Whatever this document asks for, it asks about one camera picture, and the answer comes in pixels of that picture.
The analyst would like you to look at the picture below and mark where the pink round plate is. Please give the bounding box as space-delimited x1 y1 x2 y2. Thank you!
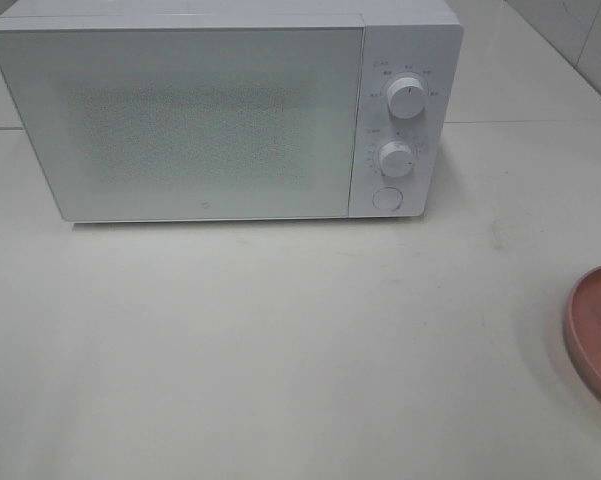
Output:
563 266 601 401

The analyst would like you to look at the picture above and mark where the lower white timer knob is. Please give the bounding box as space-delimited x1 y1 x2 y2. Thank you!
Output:
378 141 415 178

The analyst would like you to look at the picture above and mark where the upper white power knob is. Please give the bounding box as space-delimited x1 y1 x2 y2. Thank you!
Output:
385 72 428 120

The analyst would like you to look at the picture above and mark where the white microwave oven body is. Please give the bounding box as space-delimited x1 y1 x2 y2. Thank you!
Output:
0 14 463 223

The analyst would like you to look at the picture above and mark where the round white door button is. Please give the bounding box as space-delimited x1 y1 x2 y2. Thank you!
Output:
373 187 403 212

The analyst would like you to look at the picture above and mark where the white microwave door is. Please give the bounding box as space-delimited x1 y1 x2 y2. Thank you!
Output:
0 28 363 222

